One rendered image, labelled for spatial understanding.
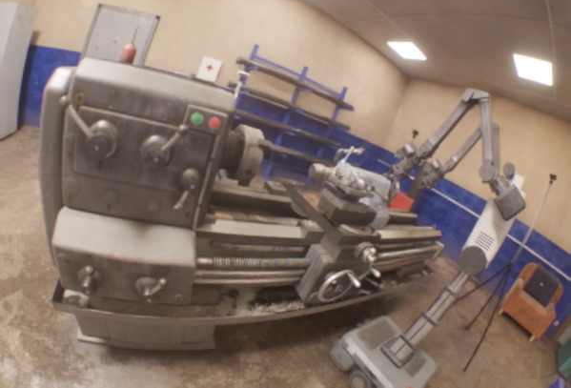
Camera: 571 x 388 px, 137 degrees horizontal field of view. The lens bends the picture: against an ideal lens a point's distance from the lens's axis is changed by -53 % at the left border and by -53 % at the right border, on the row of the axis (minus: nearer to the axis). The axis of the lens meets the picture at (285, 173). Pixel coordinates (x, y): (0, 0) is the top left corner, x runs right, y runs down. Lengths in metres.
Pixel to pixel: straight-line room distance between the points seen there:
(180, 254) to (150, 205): 0.19
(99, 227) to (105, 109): 0.38
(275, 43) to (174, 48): 1.68
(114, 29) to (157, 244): 3.69
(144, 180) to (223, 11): 3.64
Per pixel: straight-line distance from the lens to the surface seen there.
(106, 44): 4.18
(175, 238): 0.87
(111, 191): 0.85
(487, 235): 1.30
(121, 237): 0.86
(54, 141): 0.87
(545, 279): 4.58
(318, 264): 1.14
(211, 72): 3.91
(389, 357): 1.68
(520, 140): 5.20
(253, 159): 0.98
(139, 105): 0.75
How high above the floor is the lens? 1.35
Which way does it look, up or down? 15 degrees down
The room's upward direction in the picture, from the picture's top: 21 degrees clockwise
